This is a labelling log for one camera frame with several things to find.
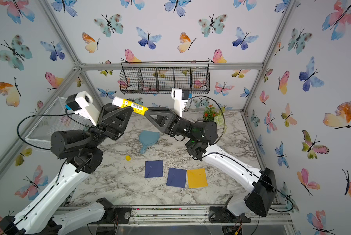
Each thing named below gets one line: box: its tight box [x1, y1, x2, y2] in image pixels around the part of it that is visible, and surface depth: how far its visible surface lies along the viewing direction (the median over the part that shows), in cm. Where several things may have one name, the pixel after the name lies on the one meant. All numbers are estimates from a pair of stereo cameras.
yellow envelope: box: [186, 168, 209, 189], surface depth 89 cm
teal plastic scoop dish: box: [139, 130, 160, 154], surface depth 103 cm
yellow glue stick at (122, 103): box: [112, 95, 149, 115], surface depth 39 cm
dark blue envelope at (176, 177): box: [166, 167, 187, 188], surface depth 88 cm
